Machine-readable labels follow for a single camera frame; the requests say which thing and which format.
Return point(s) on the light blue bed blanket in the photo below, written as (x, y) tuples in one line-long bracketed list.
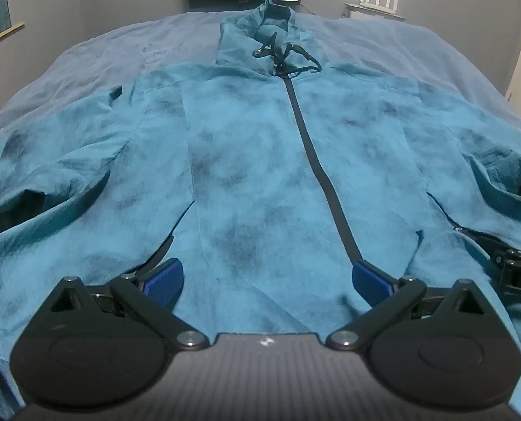
[(111, 48)]

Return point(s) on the pile of clothes on sill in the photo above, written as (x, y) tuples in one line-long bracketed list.
[(6, 33)]

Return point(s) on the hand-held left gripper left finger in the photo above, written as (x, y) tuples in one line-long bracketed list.
[(164, 281)]

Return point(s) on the teal zip-up jacket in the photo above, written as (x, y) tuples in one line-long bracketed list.
[(251, 162)]

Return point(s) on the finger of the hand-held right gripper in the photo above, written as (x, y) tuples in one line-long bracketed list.
[(484, 239)]

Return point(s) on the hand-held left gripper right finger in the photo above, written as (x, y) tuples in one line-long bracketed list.
[(371, 281)]

